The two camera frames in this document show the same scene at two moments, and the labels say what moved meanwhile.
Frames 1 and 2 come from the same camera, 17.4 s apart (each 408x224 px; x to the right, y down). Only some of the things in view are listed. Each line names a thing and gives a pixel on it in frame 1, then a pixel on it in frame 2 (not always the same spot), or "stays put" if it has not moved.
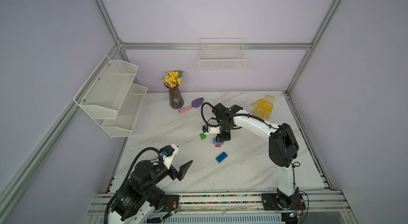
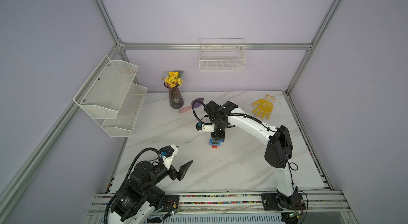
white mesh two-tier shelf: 111,98 stays put
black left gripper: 180,175 stays put
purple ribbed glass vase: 176,97 stays put
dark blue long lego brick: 221,157 to 218,144
